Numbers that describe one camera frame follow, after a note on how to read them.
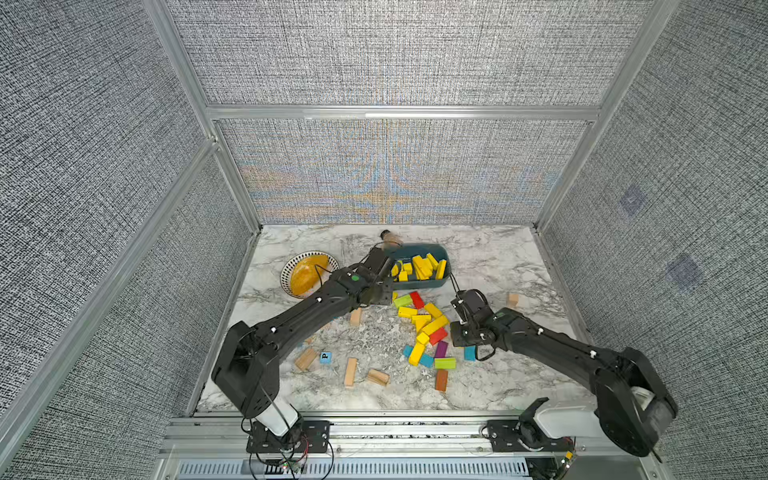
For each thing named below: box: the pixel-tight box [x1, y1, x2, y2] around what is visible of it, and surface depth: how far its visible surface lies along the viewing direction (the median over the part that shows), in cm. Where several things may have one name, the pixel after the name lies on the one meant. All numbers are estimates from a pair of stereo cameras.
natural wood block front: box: [344, 358, 359, 389], surface depth 85 cm
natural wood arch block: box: [368, 368, 390, 386], surface depth 84 cm
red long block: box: [410, 291, 425, 310], surface depth 100 cm
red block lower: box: [430, 327, 448, 346], surface depth 90 cm
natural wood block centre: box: [350, 307, 362, 327], surface depth 94 cm
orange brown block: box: [436, 369, 449, 391], surface depth 83 cm
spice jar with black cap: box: [380, 229, 404, 247], surface depth 117 cm
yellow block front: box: [409, 342, 425, 367], surface depth 87 cm
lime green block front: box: [434, 358, 456, 370], surface depth 87 cm
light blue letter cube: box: [319, 352, 333, 364], surface depth 87 cm
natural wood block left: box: [295, 348, 318, 372], surface depth 87 cm
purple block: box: [434, 340, 449, 358], surface depth 90 cm
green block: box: [394, 295, 412, 309], surface depth 99 cm
